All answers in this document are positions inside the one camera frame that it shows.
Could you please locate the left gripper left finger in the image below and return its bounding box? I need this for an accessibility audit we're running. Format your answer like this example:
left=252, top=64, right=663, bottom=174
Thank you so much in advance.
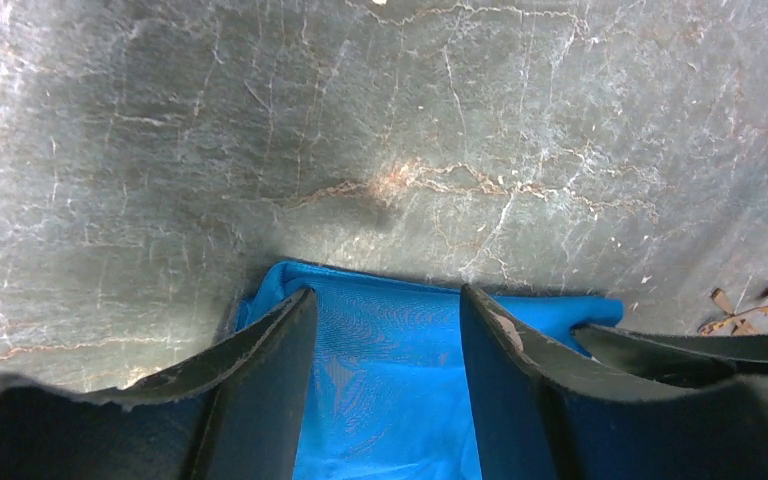
left=0, top=289, right=318, bottom=479

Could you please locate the blue cloth napkin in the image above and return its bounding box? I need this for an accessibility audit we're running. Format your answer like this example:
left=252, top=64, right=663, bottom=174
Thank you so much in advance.
left=234, top=260, right=625, bottom=480

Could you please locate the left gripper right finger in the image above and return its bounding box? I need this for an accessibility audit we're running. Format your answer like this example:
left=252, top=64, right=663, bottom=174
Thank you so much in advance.
left=460, top=285, right=768, bottom=479

